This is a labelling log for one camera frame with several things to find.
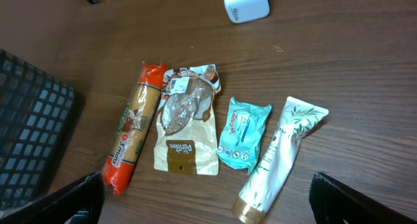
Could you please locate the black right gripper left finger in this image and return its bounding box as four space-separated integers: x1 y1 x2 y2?
1 172 106 224

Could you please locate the beige brown snack pouch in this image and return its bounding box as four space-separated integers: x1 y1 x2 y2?
154 64 221 176

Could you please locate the dark grey plastic basket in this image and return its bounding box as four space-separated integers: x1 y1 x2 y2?
1 50 76 211

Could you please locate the white barcode scanner stand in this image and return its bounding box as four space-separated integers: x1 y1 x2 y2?
223 0 270 23

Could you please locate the orange spaghetti pasta pack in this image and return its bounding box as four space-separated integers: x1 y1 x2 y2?
102 63 166 195

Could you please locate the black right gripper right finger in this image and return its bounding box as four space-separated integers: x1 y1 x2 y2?
309 172 416 224

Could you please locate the teal wet wipes pack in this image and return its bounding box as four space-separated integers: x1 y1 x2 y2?
217 98 272 174

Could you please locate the white leaf print tube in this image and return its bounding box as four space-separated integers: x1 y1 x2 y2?
231 96 329 223

